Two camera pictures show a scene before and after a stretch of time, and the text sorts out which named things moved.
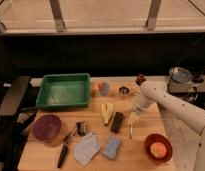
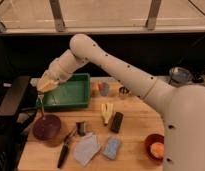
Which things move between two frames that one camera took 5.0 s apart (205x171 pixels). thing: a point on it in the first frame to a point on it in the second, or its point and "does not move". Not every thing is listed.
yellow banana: [106, 110] does not move
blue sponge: [110, 150] does not move
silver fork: [131, 132] to [40, 98]
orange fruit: [158, 149] does not move
